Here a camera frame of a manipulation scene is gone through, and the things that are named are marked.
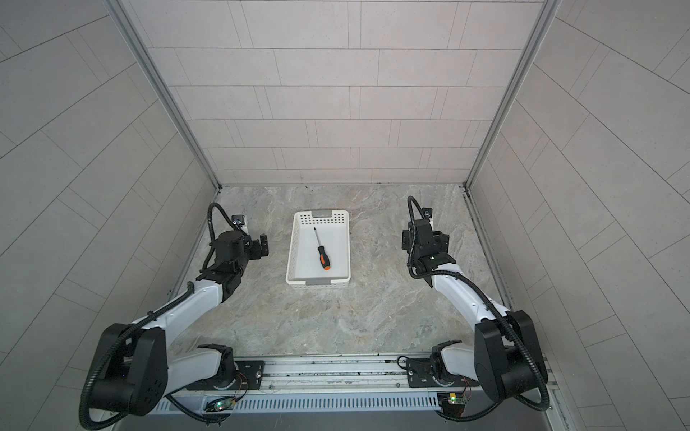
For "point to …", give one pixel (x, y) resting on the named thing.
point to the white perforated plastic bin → (304, 267)
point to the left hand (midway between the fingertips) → (255, 231)
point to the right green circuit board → (456, 400)
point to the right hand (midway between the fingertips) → (423, 231)
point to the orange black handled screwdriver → (322, 256)
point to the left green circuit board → (220, 404)
